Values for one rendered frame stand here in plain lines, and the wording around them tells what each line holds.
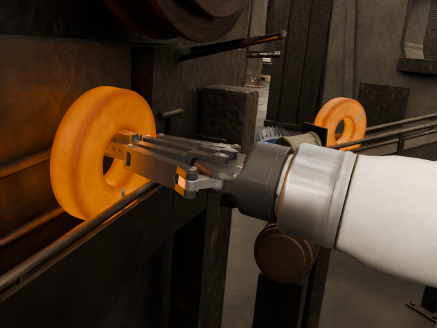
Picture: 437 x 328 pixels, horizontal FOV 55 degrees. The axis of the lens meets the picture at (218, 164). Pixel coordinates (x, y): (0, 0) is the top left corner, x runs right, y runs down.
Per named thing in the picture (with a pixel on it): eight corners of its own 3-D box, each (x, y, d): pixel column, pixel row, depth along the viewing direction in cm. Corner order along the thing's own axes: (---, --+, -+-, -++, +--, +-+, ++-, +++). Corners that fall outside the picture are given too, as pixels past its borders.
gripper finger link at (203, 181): (243, 191, 41) (225, 208, 36) (196, 178, 43) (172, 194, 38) (247, 167, 40) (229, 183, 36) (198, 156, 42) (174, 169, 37)
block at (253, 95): (188, 200, 88) (196, 84, 81) (205, 189, 95) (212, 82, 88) (236, 211, 84) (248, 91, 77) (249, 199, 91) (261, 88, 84)
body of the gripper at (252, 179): (267, 238, 38) (177, 211, 41) (289, 207, 45) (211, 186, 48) (281, 159, 35) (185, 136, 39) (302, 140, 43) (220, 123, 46)
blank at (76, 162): (39, 101, 39) (68, 107, 37) (134, 74, 52) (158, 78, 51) (54, 242, 45) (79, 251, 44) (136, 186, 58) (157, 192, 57)
